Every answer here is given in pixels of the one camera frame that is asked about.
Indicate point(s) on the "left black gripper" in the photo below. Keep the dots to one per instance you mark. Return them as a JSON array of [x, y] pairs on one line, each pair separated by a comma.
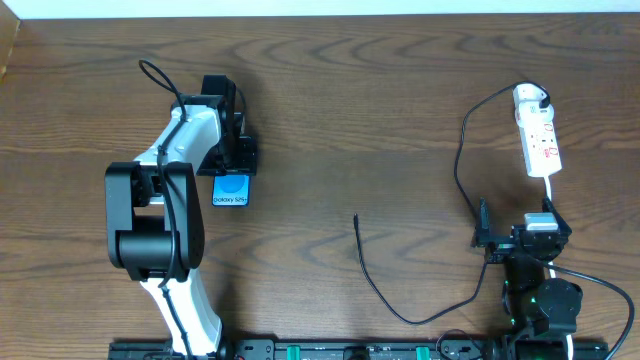
[[232, 163]]

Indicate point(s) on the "blue screen Galaxy smartphone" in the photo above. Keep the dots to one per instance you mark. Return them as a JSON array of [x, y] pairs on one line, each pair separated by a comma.
[[231, 191]]

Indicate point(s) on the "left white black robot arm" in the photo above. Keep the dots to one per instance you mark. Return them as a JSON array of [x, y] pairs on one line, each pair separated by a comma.
[[154, 223]]

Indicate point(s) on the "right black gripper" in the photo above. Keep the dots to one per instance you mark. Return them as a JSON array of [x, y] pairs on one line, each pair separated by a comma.
[[507, 240]]

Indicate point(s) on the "white charger plug adapter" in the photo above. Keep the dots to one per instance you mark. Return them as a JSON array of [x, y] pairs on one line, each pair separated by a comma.
[[530, 113]]

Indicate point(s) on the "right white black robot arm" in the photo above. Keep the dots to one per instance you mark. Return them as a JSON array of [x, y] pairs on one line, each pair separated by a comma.
[[543, 308]]

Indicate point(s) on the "white power strip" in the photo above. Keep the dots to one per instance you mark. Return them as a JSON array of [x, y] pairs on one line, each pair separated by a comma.
[[539, 143]]

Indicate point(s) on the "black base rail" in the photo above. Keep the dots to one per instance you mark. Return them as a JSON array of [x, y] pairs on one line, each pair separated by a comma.
[[267, 349]]

